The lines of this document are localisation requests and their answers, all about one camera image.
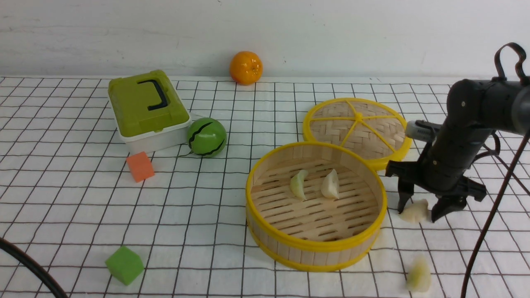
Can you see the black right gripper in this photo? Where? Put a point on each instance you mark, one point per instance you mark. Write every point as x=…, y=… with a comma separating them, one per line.
x=440, y=169

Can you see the white dumpling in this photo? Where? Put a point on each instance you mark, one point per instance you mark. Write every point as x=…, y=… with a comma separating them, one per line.
x=416, y=212
x=330, y=185

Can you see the pale green dumpling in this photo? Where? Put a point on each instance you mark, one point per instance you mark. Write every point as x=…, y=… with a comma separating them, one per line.
x=419, y=276
x=297, y=184

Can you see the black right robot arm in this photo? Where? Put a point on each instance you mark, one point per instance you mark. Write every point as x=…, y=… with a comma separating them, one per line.
x=475, y=110

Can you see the bamboo steamer lid yellow rim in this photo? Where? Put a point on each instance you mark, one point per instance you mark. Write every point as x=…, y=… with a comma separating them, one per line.
x=369, y=129

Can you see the bamboo steamer tray yellow rim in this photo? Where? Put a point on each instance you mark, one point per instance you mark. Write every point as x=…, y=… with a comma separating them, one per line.
x=318, y=234

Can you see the orange toy fruit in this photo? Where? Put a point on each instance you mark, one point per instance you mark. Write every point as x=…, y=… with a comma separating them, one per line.
x=246, y=68

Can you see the green toy watermelon ball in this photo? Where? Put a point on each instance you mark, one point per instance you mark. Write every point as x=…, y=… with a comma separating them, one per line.
x=207, y=137

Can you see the orange foam cube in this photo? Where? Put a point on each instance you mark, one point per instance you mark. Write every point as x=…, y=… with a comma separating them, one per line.
x=140, y=167

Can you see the green lidded white box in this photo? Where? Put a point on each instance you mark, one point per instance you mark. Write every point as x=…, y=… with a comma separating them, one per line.
x=148, y=112

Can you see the green foam cube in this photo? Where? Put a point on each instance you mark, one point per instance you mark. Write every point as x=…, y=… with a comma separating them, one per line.
x=125, y=265

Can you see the checked white tablecloth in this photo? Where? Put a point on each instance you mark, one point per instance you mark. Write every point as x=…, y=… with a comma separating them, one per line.
x=69, y=201

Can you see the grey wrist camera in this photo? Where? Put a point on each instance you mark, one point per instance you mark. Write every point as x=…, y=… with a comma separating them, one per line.
x=421, y=130

